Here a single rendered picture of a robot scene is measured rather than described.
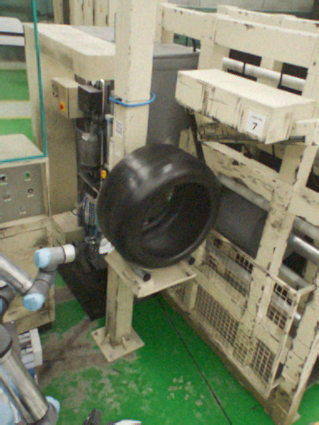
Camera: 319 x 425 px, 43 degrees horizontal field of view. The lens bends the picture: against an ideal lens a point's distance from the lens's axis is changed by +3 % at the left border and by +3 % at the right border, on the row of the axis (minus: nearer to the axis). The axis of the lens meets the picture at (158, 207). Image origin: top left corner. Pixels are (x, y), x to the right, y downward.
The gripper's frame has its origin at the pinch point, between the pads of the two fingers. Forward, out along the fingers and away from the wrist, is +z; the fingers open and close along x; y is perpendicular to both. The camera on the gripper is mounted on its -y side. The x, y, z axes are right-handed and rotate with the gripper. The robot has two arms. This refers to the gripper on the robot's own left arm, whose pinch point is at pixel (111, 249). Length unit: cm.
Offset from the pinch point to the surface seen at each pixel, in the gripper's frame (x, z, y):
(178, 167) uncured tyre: -10, 20, 45
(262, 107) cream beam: -31, 36, 77
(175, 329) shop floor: 19, 80, -95
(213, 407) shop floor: -38, 65, -97
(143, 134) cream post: 26, 24, 48
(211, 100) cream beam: -2, 37, 72
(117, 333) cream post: 26, 35, -87
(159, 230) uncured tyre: 14.9, 40.1, -4.4
